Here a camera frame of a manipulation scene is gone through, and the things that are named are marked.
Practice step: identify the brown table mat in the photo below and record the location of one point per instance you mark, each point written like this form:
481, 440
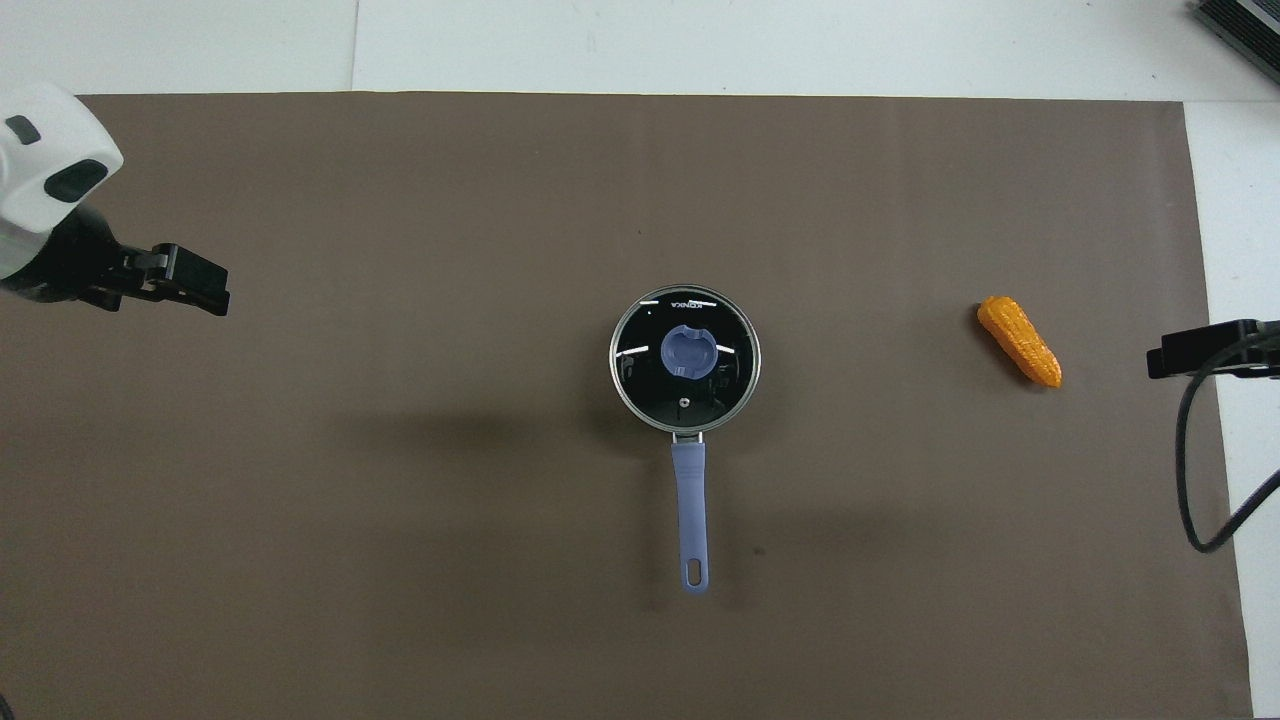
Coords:
400, 450

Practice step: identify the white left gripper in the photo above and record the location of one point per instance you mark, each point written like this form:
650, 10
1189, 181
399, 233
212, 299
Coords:
50, 130

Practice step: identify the grey ridged metal device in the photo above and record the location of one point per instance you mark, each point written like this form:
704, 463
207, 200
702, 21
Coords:
1245, 25

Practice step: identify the orange toy corn cob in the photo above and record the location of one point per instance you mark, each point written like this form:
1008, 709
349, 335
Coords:
1020, 342

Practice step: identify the glass lid with blue knob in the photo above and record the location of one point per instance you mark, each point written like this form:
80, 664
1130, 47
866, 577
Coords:
640, 360

